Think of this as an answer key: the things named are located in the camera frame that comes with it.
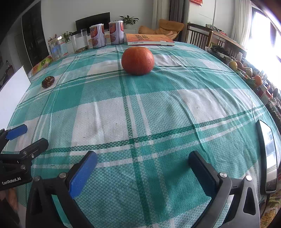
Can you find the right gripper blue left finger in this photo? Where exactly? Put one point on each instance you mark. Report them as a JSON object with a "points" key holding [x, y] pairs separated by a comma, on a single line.
{"points": [[41, 209]]}

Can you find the fruit print tissue pack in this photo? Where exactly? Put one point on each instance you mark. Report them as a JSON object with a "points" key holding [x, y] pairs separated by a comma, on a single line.
{"points": [[41, 65]]}

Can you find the clear jar black lid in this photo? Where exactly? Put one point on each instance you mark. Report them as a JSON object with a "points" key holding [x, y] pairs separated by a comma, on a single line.
{"points": [[80, 40]]}

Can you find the glass jar gold lid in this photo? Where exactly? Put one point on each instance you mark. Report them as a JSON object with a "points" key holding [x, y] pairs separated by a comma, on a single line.
{"points": [[58, 48]]}

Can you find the orange book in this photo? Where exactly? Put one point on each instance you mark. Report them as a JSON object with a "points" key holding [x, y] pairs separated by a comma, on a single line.
{"points": [[147, 39]]}

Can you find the wooden desk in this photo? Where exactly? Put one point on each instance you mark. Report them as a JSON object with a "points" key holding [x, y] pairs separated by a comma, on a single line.
{"points": [[230, 45]]}

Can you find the fruit tray on side table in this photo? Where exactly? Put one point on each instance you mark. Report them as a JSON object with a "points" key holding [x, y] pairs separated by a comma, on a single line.
{"points": [[246, 74]]}

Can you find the potted green plant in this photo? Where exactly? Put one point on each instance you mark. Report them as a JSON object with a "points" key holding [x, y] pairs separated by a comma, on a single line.
{"points": [[128, 21]]}

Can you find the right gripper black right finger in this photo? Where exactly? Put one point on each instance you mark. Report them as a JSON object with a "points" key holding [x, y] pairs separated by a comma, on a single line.
{"points": [[244, 209]]}

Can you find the dark mangosteen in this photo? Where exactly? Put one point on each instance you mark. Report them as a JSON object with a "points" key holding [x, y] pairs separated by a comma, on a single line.
{"points": [[47, 82]]}

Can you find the black tablet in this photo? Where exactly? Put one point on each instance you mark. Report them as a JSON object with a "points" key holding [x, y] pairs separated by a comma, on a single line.
{"points": [[269, 175]]}

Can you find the orange lounge chair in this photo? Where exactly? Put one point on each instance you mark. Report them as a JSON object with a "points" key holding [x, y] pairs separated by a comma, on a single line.
{"points": [[171, 29]]}

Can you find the teal plaid tablecloth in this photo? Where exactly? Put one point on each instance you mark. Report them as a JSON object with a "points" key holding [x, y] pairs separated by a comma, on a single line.
{"points": [[143, 129]]}

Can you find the black television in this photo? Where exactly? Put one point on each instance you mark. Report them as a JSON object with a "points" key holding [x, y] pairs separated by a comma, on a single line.
{"points": [[87, 22]]}

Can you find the wooden chair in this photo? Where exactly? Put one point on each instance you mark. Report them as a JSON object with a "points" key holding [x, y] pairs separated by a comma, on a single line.
{"points": [[198, 35]]}

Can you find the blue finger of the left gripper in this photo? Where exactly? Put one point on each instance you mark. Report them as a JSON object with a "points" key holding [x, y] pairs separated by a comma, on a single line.
{"points": [[11, 134], [33, 150]]}

